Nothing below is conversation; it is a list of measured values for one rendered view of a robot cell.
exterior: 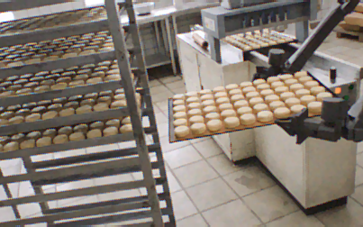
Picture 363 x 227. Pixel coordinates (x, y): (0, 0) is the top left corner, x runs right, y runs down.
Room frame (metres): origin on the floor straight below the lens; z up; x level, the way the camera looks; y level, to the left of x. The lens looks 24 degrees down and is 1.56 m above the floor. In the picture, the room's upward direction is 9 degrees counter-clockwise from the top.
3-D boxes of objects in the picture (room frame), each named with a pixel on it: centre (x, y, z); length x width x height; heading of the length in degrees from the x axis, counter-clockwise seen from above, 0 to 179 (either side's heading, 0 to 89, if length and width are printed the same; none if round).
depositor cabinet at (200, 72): (3.03, -0.55, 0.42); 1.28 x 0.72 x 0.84; 11
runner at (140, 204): (1.07, 0.45, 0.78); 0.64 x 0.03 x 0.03; 89
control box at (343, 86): (1.71, -0.80, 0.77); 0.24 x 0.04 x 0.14; 101
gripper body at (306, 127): (0.98, -0.38, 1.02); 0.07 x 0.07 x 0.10; 44
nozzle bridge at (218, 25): (2.56, -0.64, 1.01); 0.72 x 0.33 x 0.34; 101
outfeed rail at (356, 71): (2.70, -0.76, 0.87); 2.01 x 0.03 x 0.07; 11
